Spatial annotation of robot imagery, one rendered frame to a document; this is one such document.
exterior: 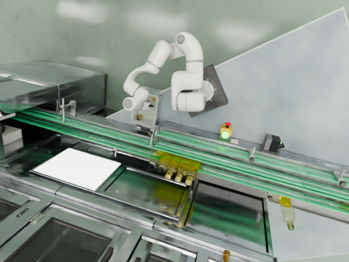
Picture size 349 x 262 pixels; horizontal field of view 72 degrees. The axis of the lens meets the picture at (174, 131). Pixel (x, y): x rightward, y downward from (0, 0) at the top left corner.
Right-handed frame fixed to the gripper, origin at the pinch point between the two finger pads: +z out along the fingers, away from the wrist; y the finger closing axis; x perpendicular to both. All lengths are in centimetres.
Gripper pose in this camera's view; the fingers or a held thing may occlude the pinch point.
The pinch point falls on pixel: (146, 104)
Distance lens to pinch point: 156.2
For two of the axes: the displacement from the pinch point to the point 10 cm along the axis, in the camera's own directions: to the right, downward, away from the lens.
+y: 9.5, 2.4, -1.9
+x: 2.1, -9.7, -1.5
